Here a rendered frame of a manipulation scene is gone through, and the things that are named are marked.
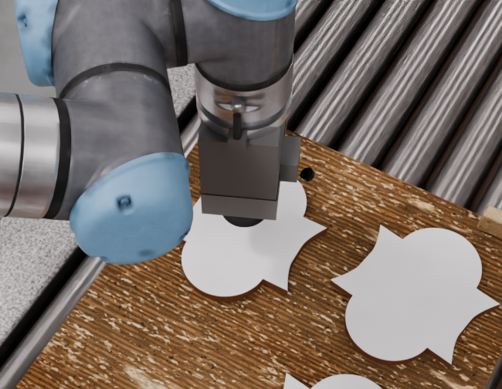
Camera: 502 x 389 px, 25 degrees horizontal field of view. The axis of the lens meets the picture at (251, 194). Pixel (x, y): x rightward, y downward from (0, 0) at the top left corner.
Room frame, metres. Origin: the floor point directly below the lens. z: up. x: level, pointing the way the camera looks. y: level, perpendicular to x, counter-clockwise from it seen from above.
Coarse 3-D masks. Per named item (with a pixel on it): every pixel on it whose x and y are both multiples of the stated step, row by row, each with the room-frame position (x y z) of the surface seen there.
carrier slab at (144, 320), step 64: (192, 192) 0.61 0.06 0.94; (320, 192) 0.61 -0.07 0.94; (384, 192) 0.61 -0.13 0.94; (320, 256) 0.54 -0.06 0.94; (128, 320) 0.47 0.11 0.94; (192, 320) 0.47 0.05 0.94; (256, 320) 0.47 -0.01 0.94; (320, 320) 0.47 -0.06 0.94; (64, 384) 0.41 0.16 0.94; (128, 384) 0.41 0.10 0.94; (192, 384) 0.41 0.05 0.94; (256, 384) 0.41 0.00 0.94; (384, 384) 0.41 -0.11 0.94; (448, 384) 0.41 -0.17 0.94
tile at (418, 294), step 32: (384, 256) 0.53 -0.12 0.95; (416, 256) 0.53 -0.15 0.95; (448, 256) 0.53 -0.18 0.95; (352, 288) 0.50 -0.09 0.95; (384, 288) 0.50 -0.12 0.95; (416, 288) 0.50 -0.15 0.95; (448, 288) 0.50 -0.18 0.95; (352, 320) 0.46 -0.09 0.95; (384, 320) 0.46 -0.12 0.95; (416, 320) 0.46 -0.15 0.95; (448, 320) 0.46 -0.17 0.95; (384, 352) 0.43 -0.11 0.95; (416, 352) 0.43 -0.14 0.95; (448, 352) 0.43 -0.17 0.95
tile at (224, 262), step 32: (288, 192) 0.60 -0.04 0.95; (192, 224) 0.56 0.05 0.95; (224, 224) 0.56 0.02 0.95; (288, 224) 0.56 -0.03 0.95; (192, 256) 0.53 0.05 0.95; (224, 256) 0.53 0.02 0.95; (256, 256) 0.53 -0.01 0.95; (288, 256) 0.53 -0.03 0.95; (192, 288) 0.50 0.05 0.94; (224, 288) 0.50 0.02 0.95; (256, 288) 0.50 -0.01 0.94
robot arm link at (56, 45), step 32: (32, 0) 0.53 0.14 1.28; (64, 0) 0.53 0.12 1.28; (96, 0) 0.52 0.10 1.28; (128, 0) 0.53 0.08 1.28; (160, 0) 0.53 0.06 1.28; (32, 32) 0.51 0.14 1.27; (64, 32) 0.51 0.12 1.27; (96, 32) 0.50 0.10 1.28; (128, 32) 0.50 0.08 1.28; (160, 32) 0.51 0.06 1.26; (32, 64) 0.49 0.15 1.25; (64, 64) 0.48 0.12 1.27; (96, 64) 0.47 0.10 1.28; (160, 64) 0.49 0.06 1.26
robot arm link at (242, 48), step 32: (192, 0) 0.53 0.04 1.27; (224, 0) 0.52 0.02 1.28; (256, 0) 0.52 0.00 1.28; (288, 0) 0.54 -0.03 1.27; (192, 32) 0.52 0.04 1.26; (224, 32) 0.52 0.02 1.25; (256, 32) 0.52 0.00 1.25; (288, 32) 0.54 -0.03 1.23; (224, 64) 0.52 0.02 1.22; (256, 64) 0.52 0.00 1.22; (288, 64) 0.54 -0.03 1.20
